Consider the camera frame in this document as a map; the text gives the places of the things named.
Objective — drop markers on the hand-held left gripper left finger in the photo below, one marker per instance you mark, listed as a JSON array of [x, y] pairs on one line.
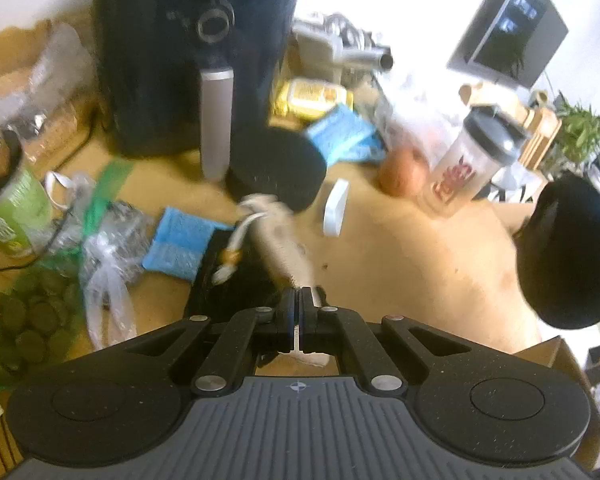
[[291, 320]]

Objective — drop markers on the flat cardboard sheet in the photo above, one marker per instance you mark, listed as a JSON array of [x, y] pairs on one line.
[[10, 45]]

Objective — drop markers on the wooden chair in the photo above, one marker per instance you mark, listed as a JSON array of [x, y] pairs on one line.
[[540, 125]]

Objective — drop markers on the black gloves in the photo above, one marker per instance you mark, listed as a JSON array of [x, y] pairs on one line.
[[230, 290]]

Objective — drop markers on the clear shaker bottle grey lid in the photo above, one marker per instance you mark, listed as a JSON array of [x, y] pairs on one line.
[[460, 175]]

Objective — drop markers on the green jar with brown lid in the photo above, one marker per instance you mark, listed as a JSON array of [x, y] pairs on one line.
[[10, 210]]

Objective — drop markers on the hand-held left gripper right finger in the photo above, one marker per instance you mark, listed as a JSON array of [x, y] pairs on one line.
[[310, 325]]

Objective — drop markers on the black soft cloth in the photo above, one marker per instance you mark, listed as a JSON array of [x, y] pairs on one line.
[[565, 260]]

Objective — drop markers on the small white plastic object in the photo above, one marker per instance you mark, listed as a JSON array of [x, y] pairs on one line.
[[336, 210]]

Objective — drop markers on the wall television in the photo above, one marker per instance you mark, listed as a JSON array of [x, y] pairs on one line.
[[515, 20]]

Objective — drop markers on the brown cardboard box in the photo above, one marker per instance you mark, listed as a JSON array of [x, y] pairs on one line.
[[567, 360]]

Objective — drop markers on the green mesh bag of balls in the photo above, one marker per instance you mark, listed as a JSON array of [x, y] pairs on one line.
[[30, 320]]

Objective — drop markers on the red apple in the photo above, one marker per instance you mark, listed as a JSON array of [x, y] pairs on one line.
[[400, 172]]

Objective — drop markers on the black air fryer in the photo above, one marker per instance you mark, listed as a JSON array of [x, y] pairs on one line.
[[145, 60]]

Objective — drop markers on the white plastic bag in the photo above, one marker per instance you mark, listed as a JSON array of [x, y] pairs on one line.
[[415, 115]]

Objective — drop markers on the crumpled clear plastic bag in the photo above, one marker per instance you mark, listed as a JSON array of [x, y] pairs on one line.
[[45, 80]]

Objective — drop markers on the yellow wipes packet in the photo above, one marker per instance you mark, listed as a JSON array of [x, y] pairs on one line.
[[310, 95]]

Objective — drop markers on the blue wet wipes packet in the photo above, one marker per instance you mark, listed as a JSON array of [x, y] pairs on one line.
[[177, 245], [342, 132]]

